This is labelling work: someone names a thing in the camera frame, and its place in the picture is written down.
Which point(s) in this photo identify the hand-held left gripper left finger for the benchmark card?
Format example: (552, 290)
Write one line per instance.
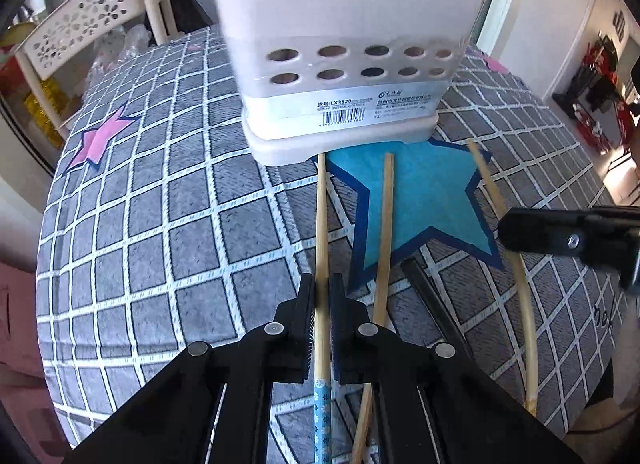
(307, 329)

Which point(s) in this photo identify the white perforated basket trolley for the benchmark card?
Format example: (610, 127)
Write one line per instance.
(80, 24)

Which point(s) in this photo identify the plain bamboo chopstick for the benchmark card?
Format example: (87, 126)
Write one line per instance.
(386, 244)
(530, 324)

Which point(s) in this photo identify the black chopstick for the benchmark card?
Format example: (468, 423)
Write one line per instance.
(435, 299)

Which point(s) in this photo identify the blue floral bamboo chopstick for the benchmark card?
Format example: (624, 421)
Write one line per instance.
(321, 244)

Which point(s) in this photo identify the red and black decoration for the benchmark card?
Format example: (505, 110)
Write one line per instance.
(600, 84)

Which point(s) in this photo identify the beige plastic utensil holder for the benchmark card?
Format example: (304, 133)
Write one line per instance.
(345, 69)

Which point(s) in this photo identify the gold foil package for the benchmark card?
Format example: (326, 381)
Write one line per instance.
(45, 111)

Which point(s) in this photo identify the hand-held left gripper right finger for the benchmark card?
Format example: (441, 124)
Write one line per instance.
(337, 334)

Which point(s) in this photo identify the stack of pink plastic stools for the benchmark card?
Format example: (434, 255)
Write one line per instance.
(15, 319)

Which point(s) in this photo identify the clear plastic bag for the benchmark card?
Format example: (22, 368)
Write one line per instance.
(122, 46)

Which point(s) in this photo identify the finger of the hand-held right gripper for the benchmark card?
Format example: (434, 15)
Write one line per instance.
(550, 231)

